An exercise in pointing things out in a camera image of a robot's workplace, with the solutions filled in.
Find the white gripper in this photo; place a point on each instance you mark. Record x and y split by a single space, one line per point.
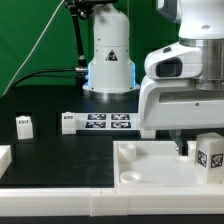
176 104

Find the white square table top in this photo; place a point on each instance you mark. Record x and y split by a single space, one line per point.
155 163

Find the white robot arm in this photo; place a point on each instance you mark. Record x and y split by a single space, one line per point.
111 73

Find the white front fence wall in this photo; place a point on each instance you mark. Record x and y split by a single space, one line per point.
109 202

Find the white fence wall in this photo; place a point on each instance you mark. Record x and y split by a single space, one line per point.
109 202
5 158

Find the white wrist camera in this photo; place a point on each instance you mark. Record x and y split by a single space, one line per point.
174 62

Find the white marker base plate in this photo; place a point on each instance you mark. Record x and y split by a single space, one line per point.
106 121

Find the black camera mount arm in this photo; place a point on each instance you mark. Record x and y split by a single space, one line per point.
81 10

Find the white left fence wall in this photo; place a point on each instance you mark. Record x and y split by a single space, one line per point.
5 158

